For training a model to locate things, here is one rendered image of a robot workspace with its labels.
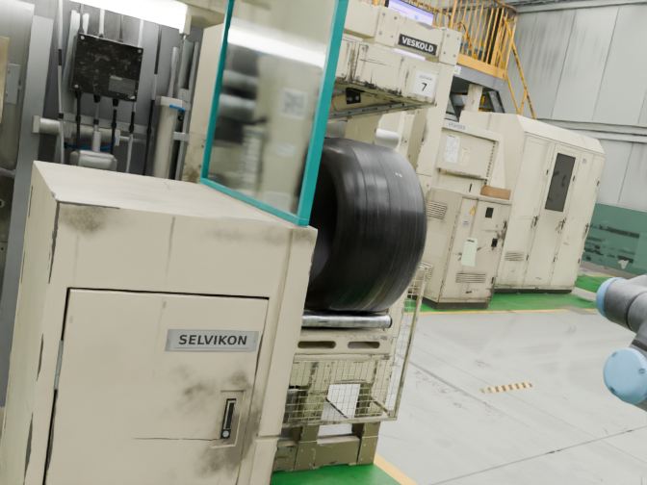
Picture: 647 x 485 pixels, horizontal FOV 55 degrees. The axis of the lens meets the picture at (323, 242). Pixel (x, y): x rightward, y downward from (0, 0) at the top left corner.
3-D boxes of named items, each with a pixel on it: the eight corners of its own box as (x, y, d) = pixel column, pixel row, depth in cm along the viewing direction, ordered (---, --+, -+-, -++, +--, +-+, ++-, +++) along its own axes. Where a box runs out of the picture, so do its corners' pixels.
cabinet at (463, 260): (437, 311, 641) (463, 192, 623) (399, 294, 686) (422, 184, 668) (491, 310, 697) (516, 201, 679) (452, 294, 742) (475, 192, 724)
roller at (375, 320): (294, 328, 179) (297, 313, 179) (287, 323, 183) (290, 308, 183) (391, 330, 197) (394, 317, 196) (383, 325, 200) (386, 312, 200)
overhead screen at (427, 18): (377, 57, 558) (389, -6, 550) (374, 57, 562) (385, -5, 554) (423, 71, 595) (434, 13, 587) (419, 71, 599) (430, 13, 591)
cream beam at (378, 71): (289, 68, 197) (297, 21, 195) (259, 70, 219) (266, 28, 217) (436, 106, 227) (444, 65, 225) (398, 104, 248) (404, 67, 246)
